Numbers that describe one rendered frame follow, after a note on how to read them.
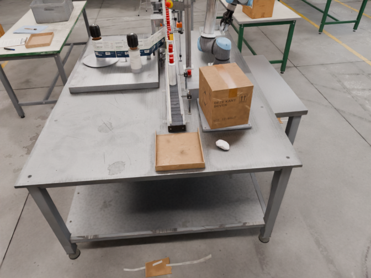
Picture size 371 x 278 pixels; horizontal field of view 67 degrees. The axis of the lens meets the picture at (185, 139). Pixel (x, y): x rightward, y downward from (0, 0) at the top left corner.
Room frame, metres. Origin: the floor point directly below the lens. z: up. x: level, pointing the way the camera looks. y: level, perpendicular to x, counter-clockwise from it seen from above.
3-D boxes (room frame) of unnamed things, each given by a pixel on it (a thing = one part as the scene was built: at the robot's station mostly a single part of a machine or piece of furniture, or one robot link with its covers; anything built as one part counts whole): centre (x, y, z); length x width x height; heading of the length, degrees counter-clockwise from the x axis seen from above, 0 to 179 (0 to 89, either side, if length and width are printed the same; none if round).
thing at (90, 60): (2.30, 0.70, 0.89); 0.31 x 0.31 x 0.01
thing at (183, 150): (1.16, 0.04, 0.85); 0.30 x 0.26 x 0.04; 3
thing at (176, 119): (2.16, 0.10, 0.86); 1.65 x 0.08 x 0.04; 3
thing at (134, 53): (2.07, 0.37, 1.03); 0.09 x 0.09 x 0.30
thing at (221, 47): (2.09, -0.31, 1.04); 0.13 x 0.12 x 0.14; 60
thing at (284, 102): (1.92, -0.33, 0.81); 0.90 x 0.90 x 0.04; 6
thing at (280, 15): (4.63, -0.98, 0.39); 2.20 x 0.80 x 0.78; 6
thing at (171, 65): (1.84, 0.08, 0.98); 0.05 x 0.05 x 0.20
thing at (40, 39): (3.01, 1.53, 0.82); 0.34 x 0.24 x 0.03; 11
